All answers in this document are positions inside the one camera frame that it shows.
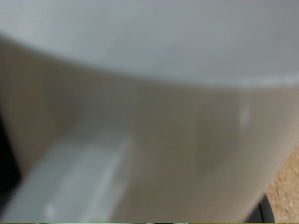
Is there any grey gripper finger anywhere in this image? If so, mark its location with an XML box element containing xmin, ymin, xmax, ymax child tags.
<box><xmin>0</xmin><ymin>129</ymin><xmax>134</xmax><ymax>224</ymax></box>

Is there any white mug with green-marked handle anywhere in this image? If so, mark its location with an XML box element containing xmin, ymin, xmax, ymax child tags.
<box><xmin>0</xmin><ymin>0</ymin><xmax>299</xmax><ymax>224</ymax></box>

